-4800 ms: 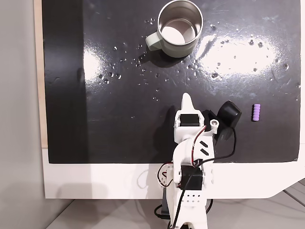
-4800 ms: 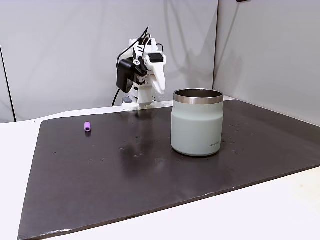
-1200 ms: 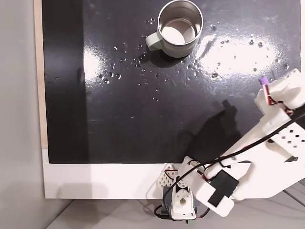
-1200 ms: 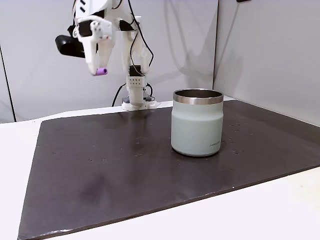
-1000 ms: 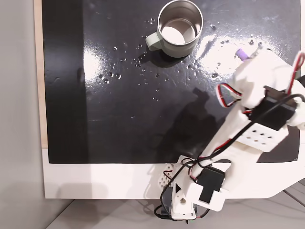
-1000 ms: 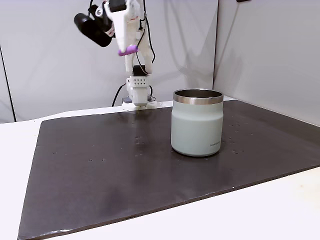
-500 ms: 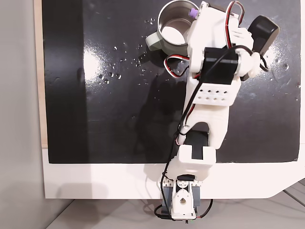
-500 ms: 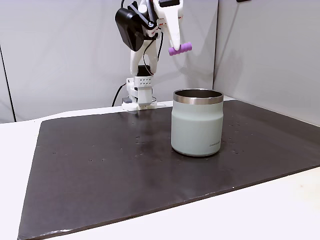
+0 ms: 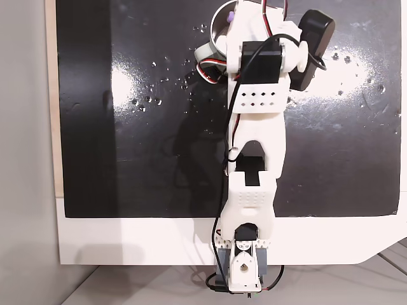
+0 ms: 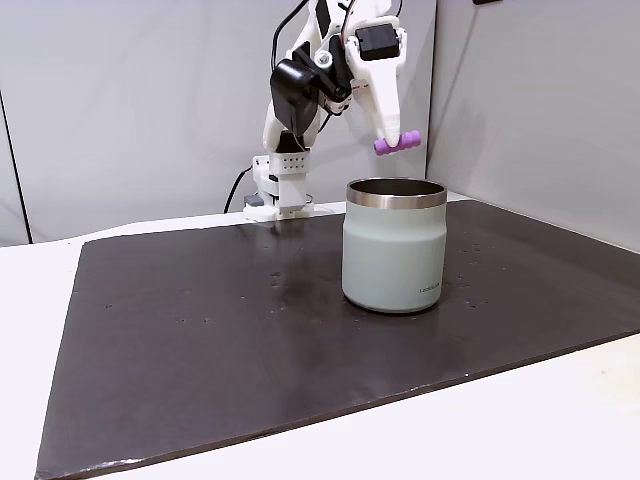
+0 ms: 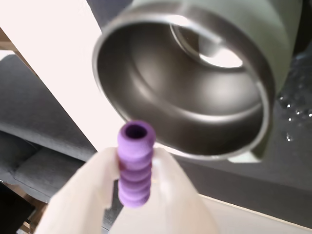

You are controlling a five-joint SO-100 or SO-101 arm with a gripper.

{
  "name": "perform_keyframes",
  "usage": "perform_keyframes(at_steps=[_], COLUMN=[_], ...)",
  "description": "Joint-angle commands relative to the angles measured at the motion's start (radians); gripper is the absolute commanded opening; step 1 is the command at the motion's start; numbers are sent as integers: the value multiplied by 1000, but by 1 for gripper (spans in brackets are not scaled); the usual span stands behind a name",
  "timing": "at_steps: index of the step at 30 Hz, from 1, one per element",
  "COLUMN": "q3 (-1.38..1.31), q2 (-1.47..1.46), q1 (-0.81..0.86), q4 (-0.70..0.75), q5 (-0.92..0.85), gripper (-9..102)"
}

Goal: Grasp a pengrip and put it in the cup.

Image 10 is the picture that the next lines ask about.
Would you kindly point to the purple pen grip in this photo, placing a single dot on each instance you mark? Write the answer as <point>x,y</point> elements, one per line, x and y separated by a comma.
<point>400,142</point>

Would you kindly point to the grey clamp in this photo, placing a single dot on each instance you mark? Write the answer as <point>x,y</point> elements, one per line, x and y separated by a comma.
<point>253,200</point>

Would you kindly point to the dark grey table mat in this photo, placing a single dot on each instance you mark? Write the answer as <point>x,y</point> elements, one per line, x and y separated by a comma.
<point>250,340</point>

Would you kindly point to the black wall fixture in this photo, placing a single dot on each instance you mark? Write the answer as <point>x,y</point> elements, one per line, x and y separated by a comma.
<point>487,2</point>

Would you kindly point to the pale green metal cup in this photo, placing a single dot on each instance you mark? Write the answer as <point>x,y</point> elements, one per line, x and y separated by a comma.
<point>392,250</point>

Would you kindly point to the black oval camera box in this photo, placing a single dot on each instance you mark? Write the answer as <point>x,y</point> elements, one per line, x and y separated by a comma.
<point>295,95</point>

